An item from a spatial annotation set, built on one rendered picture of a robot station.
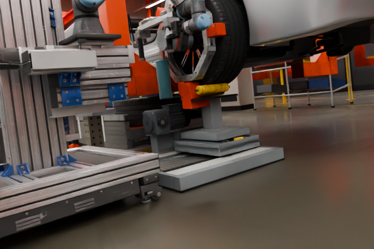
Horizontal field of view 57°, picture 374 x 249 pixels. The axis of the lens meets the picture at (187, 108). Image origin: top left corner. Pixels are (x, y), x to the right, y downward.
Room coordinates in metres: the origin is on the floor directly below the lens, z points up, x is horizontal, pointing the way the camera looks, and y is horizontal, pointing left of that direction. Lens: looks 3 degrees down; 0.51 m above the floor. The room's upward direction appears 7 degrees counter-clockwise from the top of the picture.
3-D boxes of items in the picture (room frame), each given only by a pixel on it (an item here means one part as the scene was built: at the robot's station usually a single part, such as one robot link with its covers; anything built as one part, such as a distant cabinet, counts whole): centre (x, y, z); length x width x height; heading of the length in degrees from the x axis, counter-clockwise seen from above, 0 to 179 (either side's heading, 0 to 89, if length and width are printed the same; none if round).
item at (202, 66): (2.30, -0.03, 0.85); 0.54 x 0.07 x 0.54; 36
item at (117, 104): (3.11, 0.32, 0.39); 0.66 x 0.66 x 0.24
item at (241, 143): (2.40, -0.17, 0.13); 0.50 x 0.36 x 0.10; 36
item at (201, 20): (1.79, -0.12, 0.85); 0.11 x 0.08 x 0.09; 36
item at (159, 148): (2.57, 0.12, 0.26); 0.42 x 0.18 x 0.35; 126
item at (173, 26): (1.91, -0.02, 0.86); 0.12 x 0.08 x 0.09; 36
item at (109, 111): (2.50, 0.68, 0.44); 0.43 x 0.17 x 0.03; 36
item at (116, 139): (3.84, 0.86, 0.14); 2.47 x 0.85 x 0.27; 36
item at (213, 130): (2.40, -0.17, 0.32); 0.40 x 0.30 x 0.28; 36
